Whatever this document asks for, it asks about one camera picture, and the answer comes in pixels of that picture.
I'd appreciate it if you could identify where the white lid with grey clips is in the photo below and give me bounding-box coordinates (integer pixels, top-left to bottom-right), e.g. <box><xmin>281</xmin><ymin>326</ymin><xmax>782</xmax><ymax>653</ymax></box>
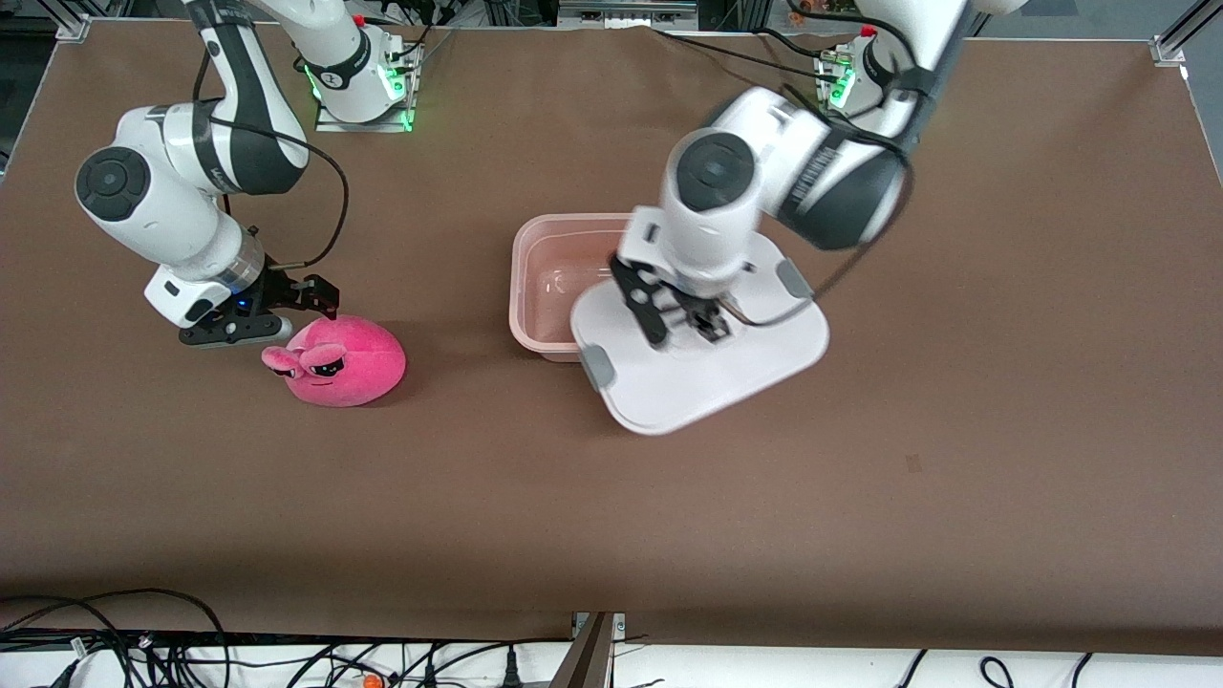
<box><xmin>570</xmin><ymin>229</ymin><xmax>830</xmax><ymax>437</ymax></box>

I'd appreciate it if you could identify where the pink round plush toy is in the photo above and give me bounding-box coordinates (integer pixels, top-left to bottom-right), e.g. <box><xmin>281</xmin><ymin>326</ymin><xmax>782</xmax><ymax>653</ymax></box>
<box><xmin>261</xmin><ymin>315</ymin><xmax>407</xmax><ymax>409</ymax></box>

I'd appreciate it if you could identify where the pink plastic storage box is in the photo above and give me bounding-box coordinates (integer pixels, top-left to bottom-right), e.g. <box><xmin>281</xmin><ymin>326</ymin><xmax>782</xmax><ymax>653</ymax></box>
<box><xmin>509</xmin><ymin>213</ymin><xmax>660</xmax><ymax>364</ymax></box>

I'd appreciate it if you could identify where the brown table cover sheet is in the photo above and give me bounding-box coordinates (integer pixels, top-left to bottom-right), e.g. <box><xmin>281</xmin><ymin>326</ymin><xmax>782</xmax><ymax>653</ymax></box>
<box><xmin>0</xmin><ymin>19</ymin><xmax>1223</xmax><ymax>660</ymax></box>

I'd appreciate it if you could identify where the grey metal equipment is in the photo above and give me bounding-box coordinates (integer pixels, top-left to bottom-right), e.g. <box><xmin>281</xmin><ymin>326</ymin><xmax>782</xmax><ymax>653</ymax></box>
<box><xmin>557</xmin><ymin>0</ymin><xmax>698</xmax><ymax>30</ymax></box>

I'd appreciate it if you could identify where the black cable lying on table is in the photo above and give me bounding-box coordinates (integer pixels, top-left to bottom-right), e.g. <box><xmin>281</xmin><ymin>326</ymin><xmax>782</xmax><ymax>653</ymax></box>
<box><xmin>653</xmin><ymin>29</ymin><xmax>842</xmax><ymax>82</ymax></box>

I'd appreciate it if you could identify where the black looping floor cable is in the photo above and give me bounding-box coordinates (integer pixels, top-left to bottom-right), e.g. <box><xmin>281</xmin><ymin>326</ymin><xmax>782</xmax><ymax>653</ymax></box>
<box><xmin>0</xmin><ymin>588</ymin><xmax>232</xmax><ymax>688</ymax></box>

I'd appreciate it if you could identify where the aluminium frame post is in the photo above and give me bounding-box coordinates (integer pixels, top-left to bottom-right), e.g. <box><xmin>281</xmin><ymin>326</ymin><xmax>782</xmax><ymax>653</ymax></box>
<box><xmin>549</xmin><ymin>612</ymin><xmax>627</xmax><ymax>688</ymax></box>

